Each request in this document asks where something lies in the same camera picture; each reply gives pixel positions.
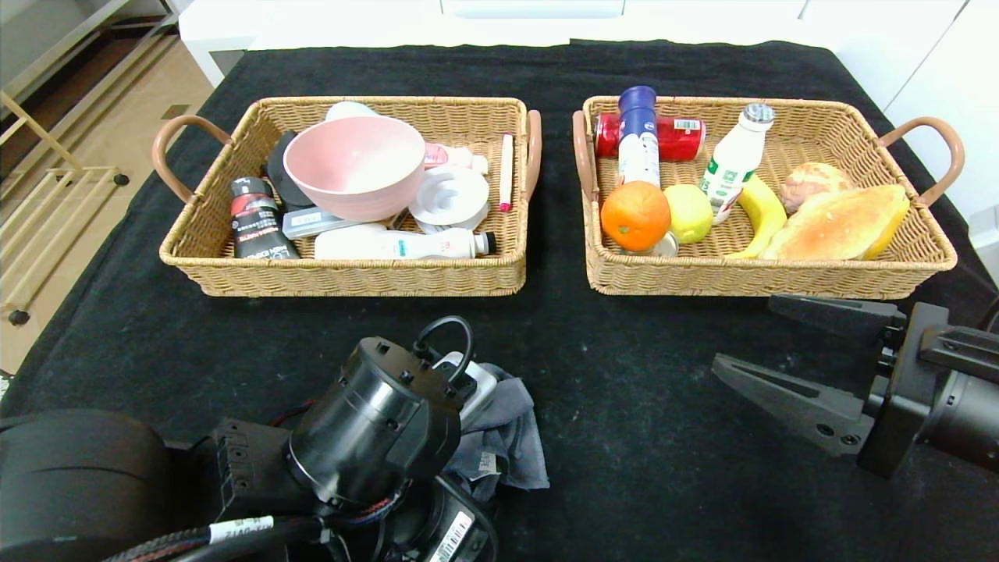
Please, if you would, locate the wicker basket with food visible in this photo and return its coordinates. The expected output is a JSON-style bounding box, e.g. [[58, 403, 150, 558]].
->
[[572, 96, 965, 301]]

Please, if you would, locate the striped croissant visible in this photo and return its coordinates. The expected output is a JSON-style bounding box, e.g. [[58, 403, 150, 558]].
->
[[761, 185, 906, 261]]

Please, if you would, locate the wicker basket with toiletries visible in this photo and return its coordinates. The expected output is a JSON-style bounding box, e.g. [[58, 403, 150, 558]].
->
[[152, 96, 543, 298]]

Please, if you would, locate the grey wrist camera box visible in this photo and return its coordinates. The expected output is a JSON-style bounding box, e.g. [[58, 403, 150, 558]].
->
[[432, 351, 500, 429]]

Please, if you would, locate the white bottle black cap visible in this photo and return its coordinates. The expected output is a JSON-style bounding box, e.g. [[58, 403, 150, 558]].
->
[[315, 224, 497, 261]]

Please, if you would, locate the yellow banana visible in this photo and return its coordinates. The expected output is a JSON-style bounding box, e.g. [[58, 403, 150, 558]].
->
[[726, 173, 787, 260]]

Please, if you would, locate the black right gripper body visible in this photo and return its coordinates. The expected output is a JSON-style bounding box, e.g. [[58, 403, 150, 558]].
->
[[855, 301, 999, 480]]

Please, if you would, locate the teal cup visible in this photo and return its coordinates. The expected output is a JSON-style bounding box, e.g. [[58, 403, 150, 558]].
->
[[325, 101, 381, 123]]

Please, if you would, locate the pink white small bottle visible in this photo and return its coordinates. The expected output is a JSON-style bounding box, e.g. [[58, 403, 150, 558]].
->
[[424, 143, 489, 176]]

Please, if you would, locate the yellow lemon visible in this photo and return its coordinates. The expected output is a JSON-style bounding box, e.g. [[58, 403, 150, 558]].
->
[[663, 184, 713, 244]]

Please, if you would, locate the white bottle silver cap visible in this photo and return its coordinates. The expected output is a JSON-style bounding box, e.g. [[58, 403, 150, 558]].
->
[[697, 103, 776, 225]]

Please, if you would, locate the beige wooden rack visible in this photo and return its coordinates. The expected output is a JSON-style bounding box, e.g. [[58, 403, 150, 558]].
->
[[0, 90, 130, 325]]

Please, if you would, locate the white round container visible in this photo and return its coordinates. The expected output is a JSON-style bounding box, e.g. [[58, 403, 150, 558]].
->
[[407, 166, 491, 235]]

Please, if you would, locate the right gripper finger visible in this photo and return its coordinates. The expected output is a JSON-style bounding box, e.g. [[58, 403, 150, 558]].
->
[[767, 293, 908, 351], [710, 351, 891, 457]]

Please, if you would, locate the grey cloth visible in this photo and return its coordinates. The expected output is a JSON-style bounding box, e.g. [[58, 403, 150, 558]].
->
[[445, 363, 550, 504]]

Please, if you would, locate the wooden shelf unit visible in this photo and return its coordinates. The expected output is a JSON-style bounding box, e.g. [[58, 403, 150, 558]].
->
[[0, 0, 184, 102]]

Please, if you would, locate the grey rectangular case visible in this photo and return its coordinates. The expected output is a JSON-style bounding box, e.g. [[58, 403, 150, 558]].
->
[[281, 205, 368, 240]]

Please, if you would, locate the black braided cable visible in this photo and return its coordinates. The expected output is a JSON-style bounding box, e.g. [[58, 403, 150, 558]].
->
[[101, 514, 329, 562]]

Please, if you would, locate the pink bowl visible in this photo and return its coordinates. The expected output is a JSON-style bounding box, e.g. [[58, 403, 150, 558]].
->
[[283, 116, 427, 222]]

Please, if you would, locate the red drink can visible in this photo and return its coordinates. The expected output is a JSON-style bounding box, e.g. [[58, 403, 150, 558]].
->
[[595, 113, 707, 163]]

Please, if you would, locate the black camera cable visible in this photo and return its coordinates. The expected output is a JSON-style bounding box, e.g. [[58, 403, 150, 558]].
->
[[412, 315, 475, 385]]

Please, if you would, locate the pink white stick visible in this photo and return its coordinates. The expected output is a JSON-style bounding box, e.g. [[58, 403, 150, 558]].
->
[[498, 133, 516, 212]]

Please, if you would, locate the black red bottle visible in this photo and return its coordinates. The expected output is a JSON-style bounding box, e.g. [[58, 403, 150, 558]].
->
[[229, 176, 301, 261]]

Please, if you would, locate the white cabinet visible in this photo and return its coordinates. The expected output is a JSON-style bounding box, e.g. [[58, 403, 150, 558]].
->
[[178, 0, 828, 88]]

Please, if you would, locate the round bread bun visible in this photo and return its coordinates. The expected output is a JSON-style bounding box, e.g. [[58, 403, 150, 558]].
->
[[780, 162, 855, 215]]

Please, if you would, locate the yellow mango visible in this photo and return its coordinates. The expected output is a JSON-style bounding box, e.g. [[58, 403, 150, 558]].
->
[[862, 191, 912, 258]]

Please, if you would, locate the white bottle blue cap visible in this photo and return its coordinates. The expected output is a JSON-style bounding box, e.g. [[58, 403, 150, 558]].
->
[[617, 86, 663, 188]]

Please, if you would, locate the black tablecloth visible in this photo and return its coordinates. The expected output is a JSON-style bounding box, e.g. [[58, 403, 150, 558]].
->
[[0, 39, 999, 562]]

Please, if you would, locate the black pouch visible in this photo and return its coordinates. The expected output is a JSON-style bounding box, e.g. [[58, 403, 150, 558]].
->
[[265, 131, 315, 212]]

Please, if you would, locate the orange mandarin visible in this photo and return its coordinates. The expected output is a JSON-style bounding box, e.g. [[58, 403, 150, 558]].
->
[[600, 181, 672, 252]]

